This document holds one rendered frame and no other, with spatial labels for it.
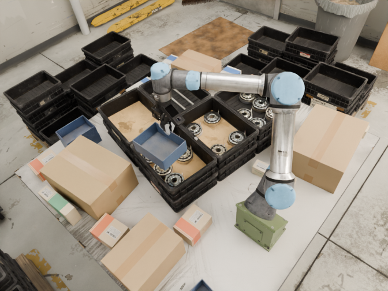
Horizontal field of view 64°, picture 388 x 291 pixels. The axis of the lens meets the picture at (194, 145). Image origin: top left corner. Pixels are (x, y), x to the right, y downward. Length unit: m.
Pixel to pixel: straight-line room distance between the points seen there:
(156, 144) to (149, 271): 0.57
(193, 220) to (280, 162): 0.56
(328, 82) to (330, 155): 1.21
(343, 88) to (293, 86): 1.64
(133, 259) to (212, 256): 0.38
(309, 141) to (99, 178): 1.12
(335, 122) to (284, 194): 0.74
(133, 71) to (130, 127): 1.31
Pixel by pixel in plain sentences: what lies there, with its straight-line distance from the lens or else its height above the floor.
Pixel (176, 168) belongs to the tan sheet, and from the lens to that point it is 1.70.
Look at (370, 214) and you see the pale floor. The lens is 2.71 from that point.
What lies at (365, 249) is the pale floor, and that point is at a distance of 2.56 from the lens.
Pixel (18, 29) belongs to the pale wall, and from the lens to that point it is 4.60.
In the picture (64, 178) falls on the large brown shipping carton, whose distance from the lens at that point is 1.76.
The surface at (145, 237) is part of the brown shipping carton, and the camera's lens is 1.49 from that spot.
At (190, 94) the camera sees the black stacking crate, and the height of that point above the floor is 0.83.
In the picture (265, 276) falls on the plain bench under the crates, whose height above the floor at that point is 0.70.
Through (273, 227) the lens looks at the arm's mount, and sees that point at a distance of 1.43.
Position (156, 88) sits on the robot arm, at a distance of 1.27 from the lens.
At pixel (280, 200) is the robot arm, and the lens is 1.29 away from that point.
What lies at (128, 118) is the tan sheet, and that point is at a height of 0.83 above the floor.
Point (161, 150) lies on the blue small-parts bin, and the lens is 1.47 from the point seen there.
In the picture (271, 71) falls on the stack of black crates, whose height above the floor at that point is 0.38.
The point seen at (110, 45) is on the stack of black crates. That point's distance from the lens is 3.45.
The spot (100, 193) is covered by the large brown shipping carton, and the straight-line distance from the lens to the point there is 1.63.
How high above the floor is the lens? 2.19
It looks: 50 degrees down
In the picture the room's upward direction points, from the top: 7 degrees counter-clockwise
